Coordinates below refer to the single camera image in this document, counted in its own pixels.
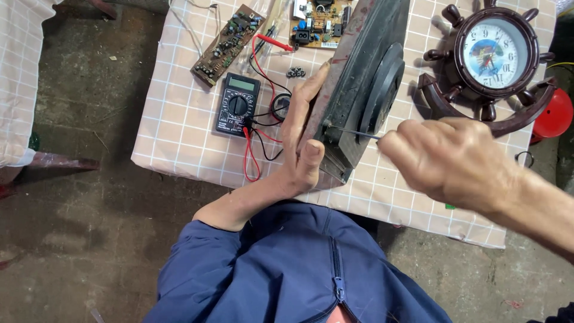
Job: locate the person's right fingers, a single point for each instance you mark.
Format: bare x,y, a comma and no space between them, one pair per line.
403,148

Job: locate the person's blue jacket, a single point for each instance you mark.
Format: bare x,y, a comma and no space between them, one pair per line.
287,269

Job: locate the ship wheel wall clock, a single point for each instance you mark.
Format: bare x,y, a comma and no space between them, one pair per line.
489,67

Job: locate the red plastic stool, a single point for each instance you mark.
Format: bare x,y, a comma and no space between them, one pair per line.
555,114

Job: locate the checkered cloth covered table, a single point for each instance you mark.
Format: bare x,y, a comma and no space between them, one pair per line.
18,76

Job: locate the person's right hand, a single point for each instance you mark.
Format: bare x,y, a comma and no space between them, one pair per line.
441,163

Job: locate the black digital multimeter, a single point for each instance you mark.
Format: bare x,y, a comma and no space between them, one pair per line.
237,104

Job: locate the dark wooden speaker box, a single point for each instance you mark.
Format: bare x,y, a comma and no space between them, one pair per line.
354,85

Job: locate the thin metal screwdriver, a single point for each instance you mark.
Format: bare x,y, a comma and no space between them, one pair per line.
354,132

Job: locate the person's left hand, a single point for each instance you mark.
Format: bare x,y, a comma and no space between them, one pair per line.
298,134

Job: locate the black multimeter probe lead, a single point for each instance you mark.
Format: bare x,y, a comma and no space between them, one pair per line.
264,89

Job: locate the small black round speaker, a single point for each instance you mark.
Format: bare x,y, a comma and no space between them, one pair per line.
280,106

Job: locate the pile of small dark screws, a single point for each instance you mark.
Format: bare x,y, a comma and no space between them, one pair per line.
296,71

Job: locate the brown long circuit board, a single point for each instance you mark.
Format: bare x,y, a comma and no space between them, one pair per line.
228,44

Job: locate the yellow power supply circuit board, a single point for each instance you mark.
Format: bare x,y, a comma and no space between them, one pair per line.
319,22

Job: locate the red multimeter probe lead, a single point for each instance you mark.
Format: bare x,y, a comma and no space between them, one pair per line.
258,112

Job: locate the checkered beige tablecloth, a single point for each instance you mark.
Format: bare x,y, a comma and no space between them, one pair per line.
188,116

